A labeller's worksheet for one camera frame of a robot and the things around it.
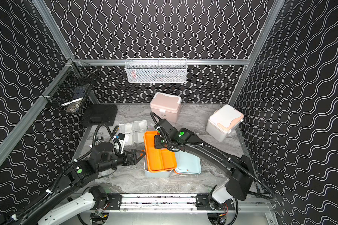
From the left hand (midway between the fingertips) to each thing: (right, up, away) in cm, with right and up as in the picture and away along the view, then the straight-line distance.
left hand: (140, 152), depth 66 cm
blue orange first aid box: (+9, -6, +5) cm, 12 cm away
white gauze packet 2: (-5, +6, 0) cm, 8 cm away
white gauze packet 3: (-9, +11, +40) cm, 42 cm away
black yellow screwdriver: (-26, +8, +37) cm, 46 cm away
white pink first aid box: (+49, +15, +26) cm, 57 cm away
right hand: (+7, +4, +10) cm, 13 cm away
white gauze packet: (-19, +9, +39) cm, 45 cm away
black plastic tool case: (-37, +19, +41) cm, 59 cm away
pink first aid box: (+11, +25, +34) cm, 43 cm away
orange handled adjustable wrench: (-35, +2, +34) cm, 49 cm away
